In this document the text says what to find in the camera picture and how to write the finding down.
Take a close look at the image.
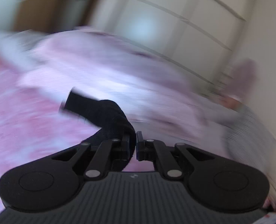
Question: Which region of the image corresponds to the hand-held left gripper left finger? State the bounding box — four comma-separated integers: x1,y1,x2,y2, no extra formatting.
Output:
51,132,131,181

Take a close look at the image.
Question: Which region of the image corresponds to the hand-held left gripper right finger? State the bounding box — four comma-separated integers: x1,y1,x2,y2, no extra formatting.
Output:
136,131,222,181

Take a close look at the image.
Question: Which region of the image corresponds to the black knit garment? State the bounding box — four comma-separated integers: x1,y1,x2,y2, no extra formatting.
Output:
58,87,136,172

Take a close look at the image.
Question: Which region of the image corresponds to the striped quilt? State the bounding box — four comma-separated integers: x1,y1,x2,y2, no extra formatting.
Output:
0,27,246,140

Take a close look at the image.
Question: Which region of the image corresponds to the pink floral blanket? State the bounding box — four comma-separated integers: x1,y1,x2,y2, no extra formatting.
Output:
0,51,157,215

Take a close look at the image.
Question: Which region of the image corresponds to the grey checked pillow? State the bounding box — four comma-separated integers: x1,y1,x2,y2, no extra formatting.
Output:
224,105,276,175

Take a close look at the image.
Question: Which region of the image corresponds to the lilac hanging garment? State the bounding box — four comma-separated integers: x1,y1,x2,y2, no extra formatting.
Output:
229,59,257,103

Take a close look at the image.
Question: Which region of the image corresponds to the white wardrobe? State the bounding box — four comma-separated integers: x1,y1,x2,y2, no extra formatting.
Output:
91,0,255,91

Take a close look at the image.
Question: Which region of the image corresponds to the wooden door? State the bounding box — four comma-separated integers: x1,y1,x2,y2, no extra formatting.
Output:
12,0,106,32

